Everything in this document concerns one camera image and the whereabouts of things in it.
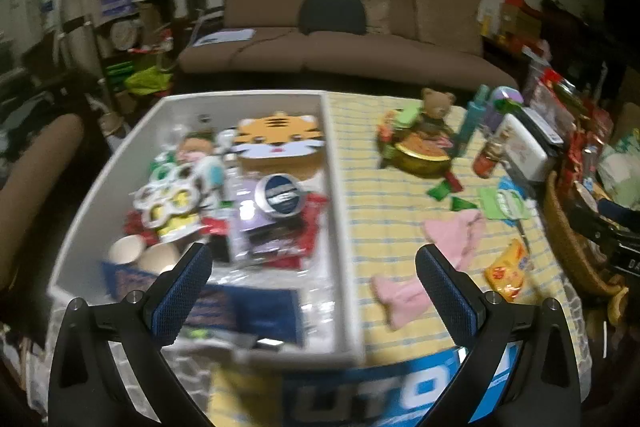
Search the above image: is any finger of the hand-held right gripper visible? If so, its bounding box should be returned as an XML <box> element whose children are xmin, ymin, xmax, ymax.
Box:
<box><xmin>572</xmin><ymin>194</ymin><xmax>631</xmax><ymax>235</ymax></box>

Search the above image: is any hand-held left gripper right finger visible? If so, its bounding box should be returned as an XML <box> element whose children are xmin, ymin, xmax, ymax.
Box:
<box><xmin>414</xmin><ymin>244</ymin><xmax>583</xmax><ymax>427</ymax></box>

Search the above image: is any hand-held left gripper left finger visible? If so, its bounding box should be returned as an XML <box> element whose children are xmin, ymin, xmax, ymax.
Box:
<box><xmin>47</xmin><ymin>242</ymin><xmax>216</xmax><ymax>427</ymax></box>

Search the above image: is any pink cloth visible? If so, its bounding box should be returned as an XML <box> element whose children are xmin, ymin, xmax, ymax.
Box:
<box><xmin>424</xmin><ymin>212</ymin><xmax>487</xmax><ymax>269</ymax></box>
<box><xmin>371</xmin><ymin>274</ymin><xmax>432</xmax><ymax>332</ymax></box>

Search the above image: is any yellow snack packet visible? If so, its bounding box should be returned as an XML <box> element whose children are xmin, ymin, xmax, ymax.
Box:
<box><xmin>484</xmin><ymin>238</ymin><xmax>532</xmax><ymax>304</ymax></box>

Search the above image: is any white cardboard box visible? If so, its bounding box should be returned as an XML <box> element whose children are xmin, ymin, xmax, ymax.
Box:
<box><xmin>47</xmin><ymin>91</ymin><xmax>368</xmax><ymax>370</ymax></box>

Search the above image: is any brown teddy bear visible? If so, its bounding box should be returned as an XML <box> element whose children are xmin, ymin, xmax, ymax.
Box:
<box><xmin>419</xmin><ymin>88</ymin><xmax>457</xmax><ymax>132</ymax></box>

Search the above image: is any green and white bag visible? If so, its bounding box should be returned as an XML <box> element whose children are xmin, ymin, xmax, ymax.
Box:
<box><xmin>596</xmin><ymin>136</ymin><xmax>640</xmax><ymax>208</ymax></box>

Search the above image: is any wicker basket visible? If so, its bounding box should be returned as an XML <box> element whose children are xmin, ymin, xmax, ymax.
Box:
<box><xmin>542</xmin><ymin>171</ymin><xmax>623</xmax><ymax>299</ymax></box>

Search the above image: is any paper cup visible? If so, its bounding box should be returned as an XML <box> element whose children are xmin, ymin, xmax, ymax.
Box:
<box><xmin>137</xmin><ymin>243</ymin><xmax>179</xmax><ymax>274</ymax></box>
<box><xmin>108</xmin><ymin>234</ymin><xmax>147</xmax><ymax>267</ymax></box>

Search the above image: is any dark blue pouch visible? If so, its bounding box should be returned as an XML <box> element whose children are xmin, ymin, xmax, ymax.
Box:
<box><xmin>100</xmin><ymin>261</ymin><xmax>302</xmax><ymax>349</ymax></box>

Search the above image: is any yellow checked tablecloth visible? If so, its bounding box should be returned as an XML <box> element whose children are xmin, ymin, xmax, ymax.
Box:
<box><xmin>327</xmin><ymin>92</ymin><xmax>568</xmax><ymax>370</ymax></box>

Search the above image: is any green packet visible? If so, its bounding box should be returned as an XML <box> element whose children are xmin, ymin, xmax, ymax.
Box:
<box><xmin>479</xmin><ymin>186</ymin><xmax>529</xmax><ymax>223</ymax></box>

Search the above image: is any white case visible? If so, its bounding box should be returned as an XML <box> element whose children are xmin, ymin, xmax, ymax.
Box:
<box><xmin>499</xmin><ymin>113</ymin><xmax>552</xmax><ymax>184</ymax></box>

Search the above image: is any blue printed box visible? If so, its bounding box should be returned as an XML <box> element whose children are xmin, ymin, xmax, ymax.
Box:
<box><xmin>280</xmin><ymin>346</ymin><xmax>517</xmax><ymax>427</ymax></box>

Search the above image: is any pile of red snack packets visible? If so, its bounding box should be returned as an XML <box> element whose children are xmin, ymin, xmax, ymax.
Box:
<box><xmin>522</xmin><ymin>49</ymin><xmax>616</xmax><ymax>168</ymax></box>

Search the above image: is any red jar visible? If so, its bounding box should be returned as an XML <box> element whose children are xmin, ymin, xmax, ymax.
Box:
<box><xmin>472</xmin><ymin>129</ymin><xmax>507</xmax><ymax>178</ymax></box>

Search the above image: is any round dark tin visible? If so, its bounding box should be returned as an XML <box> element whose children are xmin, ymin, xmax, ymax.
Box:
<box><xmin>254</xmin><ymin>174</ymin><xmax>303</xmax><ymax>215</ymax></box>

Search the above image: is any purple lid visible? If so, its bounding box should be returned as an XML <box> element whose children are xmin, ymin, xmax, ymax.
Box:
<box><xmin>489</xmin><ymin>87</ymin><xmax>524</xmax><ymax>108</ymax></box>

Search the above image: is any golden bowl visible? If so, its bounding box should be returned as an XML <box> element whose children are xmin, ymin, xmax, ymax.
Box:
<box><xmin>379</xmin><ymin>127</ymin><xmax>455</xmax><ymax>178</ymax></box>

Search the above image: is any teal bottle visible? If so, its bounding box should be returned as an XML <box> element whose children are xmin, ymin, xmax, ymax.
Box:
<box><xmin>456</xmin><ymin>84</ymin><xmax>492</xmax><ymax>158</ymax></box>

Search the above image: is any red packet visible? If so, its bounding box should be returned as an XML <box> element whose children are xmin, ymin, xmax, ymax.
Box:
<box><xmin>299</xmin><ymin>193</ymin><xmax>330</xmax><ymax>254</ymax></box>

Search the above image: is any brown armchair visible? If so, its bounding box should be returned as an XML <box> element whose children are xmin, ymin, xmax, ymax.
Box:
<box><xmin>0</xmin><ymin>113</ymin><xmax>85</xmax><ymax>290</ymax></box>

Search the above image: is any orange tiger face box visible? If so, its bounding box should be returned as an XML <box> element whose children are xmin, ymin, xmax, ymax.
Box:
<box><xmin>234</xmin><ymin>112</ymin><xmax>322</xmax><ymax>180</ymax></box>

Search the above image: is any small jar with green lid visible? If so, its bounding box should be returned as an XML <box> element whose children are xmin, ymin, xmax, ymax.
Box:
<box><xmin>394</xmin><ymin>103</ymin><xmax>424</xmax><ymax>128</ymax></box>

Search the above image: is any white shoe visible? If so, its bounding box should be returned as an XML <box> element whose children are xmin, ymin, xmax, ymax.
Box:
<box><xmin>87</xmin><ymin>92</ymin><xmax>128</xmax><ymax>138</ymax></box>

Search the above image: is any white paper sheet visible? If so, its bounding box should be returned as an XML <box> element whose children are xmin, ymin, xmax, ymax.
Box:
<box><xmin>192</xmin><ymin>28</ymin><xmax>254</xmax><ymax>48</ymax></box>

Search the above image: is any brown sofa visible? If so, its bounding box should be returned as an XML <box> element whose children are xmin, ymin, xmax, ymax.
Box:
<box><xmin>177</xmin><ymin>0</ymin><xmax>519</xmax><ymax>88</ymax></box>

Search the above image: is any round white plate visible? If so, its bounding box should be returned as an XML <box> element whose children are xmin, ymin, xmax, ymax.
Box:
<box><xmin>110</xmin><ymin>19</ymin><xmax>144</xmax><ymax>51</ymax></box>

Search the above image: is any dark cushion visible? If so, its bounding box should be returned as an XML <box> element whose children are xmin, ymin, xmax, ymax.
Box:
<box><xmin>299</xmin><ymin>0</ymin><xmax>369</xmax><ymax>36</ymax></box>

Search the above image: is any white ring pack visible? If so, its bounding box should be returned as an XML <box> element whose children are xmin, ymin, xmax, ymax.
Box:
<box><xmin>131</xmin><ymin>166</ymin><xmax>202</xmax><ymax>229</ymax></box>

